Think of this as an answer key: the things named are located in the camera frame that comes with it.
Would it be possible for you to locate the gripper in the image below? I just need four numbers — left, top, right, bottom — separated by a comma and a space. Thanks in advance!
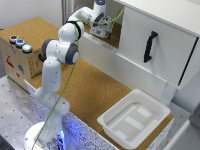
89, 19, 114, 40

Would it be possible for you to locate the white cabinet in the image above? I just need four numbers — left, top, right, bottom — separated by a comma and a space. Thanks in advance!
79, 0, 200, 108

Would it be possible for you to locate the white sliding door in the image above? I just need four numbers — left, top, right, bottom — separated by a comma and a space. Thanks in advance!
117, 5, 200, 88

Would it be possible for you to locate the wooden drawer box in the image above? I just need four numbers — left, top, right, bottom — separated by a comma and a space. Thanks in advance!
0, 16, 67, 92

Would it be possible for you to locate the green button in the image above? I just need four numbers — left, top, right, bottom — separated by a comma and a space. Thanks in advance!
21, 43, 33, 54

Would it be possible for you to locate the blue button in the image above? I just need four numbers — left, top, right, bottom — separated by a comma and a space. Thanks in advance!
15, 38, 26, 49

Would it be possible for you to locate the red button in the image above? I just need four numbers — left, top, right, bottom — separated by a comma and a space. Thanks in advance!
9, 34, 19, 45

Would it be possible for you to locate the white plastic box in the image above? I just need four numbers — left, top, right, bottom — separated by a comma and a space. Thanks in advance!
96, 88, 172, 150

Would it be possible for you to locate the black door handle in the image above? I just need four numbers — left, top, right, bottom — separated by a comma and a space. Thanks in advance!
143, 30, 159, 64

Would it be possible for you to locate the green cable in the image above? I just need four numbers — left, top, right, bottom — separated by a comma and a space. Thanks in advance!
31, 7, 125, 150

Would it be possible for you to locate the black drawer handle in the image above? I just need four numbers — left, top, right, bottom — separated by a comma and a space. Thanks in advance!
37, 52, 46, 64

